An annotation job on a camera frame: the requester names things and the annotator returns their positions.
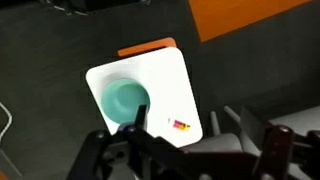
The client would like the long grey sofa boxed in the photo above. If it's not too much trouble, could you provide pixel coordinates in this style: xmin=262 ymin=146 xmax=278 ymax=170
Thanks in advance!
xmin=181 ymin=105 xmax=320 ymax=180

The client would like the colourful paper glue stick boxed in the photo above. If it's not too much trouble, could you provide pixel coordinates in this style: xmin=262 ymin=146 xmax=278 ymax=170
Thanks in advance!
xmin=168 ymin=118 xmax=192 ymax=133

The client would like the white side table orange frame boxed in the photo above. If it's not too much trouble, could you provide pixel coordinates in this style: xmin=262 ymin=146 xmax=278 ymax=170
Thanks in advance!
xmin=85 ymin=37 xmax=204 ymax=148

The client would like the white cable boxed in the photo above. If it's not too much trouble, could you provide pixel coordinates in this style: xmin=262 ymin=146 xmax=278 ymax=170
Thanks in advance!
xmin=0 ymin=102 xmax=13 ymax=141

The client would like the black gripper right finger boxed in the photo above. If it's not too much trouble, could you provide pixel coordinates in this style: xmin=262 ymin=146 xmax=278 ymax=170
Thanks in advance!
xmin=253 ymin=124 xmax=320 ymax=180

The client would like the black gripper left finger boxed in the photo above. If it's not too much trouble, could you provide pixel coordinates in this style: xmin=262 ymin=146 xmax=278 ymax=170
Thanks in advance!
xmin=66 ymin=104 xmax=201 ymax=180

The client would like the teal bowl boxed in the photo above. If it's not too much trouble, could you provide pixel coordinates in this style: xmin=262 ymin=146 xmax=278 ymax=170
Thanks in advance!
xmin=100 ymin=78 xmax=151 ymax=126

